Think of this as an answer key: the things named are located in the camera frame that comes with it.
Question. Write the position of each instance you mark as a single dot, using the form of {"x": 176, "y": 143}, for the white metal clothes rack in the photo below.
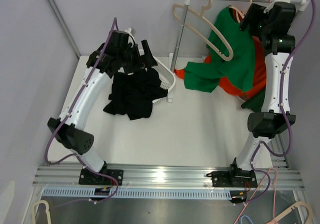
{"x": 302, "y": 6}

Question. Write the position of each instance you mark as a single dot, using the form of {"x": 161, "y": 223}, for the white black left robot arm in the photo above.
{"x": 119, "y": 51}

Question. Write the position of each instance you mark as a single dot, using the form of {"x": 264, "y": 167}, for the beige plastic hanger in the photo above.
{"x": 192, "y": 20}

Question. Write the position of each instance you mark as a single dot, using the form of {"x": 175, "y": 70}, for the beige hanger bottom right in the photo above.
{"x": 295, "y": 206}

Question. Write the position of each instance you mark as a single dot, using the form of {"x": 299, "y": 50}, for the dark green t shirt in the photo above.
{"x": 255, "y": 103}

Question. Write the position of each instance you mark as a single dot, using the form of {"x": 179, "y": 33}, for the white slotted cable duct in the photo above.
{"x": 137, "y": 193}

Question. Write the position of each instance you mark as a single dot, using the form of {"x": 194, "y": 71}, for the blue hanger bottom right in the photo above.
{"x": 245, "y": 219}

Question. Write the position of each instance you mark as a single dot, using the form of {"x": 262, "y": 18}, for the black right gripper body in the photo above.
{"x": 262, "y": 26}

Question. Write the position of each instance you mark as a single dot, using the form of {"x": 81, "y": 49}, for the black t shirt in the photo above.
{"x": 133, "y": 95}

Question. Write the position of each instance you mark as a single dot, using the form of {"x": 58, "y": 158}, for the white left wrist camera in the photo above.
{"x": 131, "y": 33}

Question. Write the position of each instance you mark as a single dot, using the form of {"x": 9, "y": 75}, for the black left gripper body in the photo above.
{"x": 131, "y": 60}

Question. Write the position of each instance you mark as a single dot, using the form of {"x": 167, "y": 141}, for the aluminium mounting rail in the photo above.
{"x": 135, "y": 176}

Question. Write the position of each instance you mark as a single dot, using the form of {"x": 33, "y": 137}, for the orange t shirt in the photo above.
{"x": 259, "y": 78}

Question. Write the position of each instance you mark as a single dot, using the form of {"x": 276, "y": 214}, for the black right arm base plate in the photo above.
{"x": 225, "y": 179}

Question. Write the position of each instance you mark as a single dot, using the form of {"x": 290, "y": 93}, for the pink hanger bottom right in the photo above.
{"x": 269, "y": 183}

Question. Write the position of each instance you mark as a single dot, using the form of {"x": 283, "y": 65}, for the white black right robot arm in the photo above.
{"x": 275, "y": 116}

